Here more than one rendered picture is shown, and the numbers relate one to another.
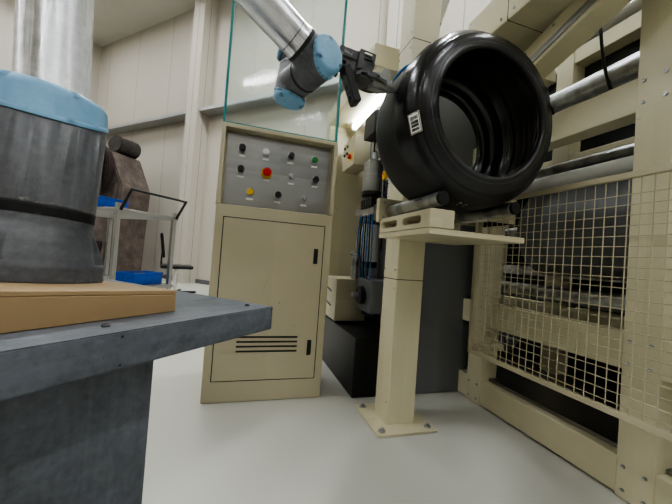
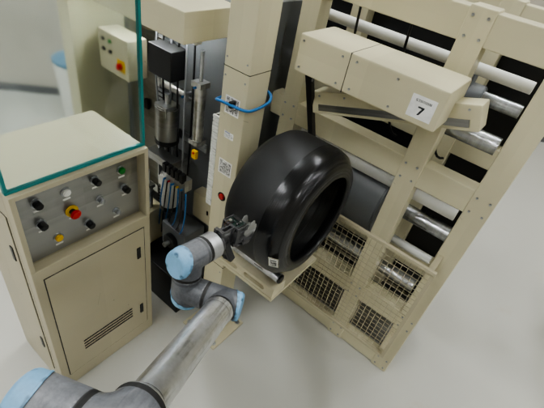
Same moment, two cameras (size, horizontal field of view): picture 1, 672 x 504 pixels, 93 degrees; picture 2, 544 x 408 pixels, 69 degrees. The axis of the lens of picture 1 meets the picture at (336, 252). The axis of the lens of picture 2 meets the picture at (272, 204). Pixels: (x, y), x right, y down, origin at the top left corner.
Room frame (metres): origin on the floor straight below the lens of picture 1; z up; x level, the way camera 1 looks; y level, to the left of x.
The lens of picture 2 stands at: (0.18, 0.54, 2.20)
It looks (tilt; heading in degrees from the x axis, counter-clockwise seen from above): 38 degrees down; 318
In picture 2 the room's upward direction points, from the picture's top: 12 degrees clockwise
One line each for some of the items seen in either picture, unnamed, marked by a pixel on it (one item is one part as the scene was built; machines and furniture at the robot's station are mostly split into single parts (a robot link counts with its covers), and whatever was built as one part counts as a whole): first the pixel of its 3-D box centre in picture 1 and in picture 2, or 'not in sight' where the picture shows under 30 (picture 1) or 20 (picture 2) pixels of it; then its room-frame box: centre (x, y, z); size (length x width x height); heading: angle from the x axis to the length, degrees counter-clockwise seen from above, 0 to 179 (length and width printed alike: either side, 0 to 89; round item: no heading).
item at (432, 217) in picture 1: (412, 223); (248, 266); (1.14, -0.27, 0.84); 0.36 x 0.09 x 0.06; 17
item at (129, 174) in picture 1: (105, 207); not in sight; (6.04, 4.45, 1.34); 1.38 x 1.29 x 2.68; 63
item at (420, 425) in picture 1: (393, 416); (213, 321); (1.42, -0.31, 0.01); 0.27 x 0.27 x 0.02; 17
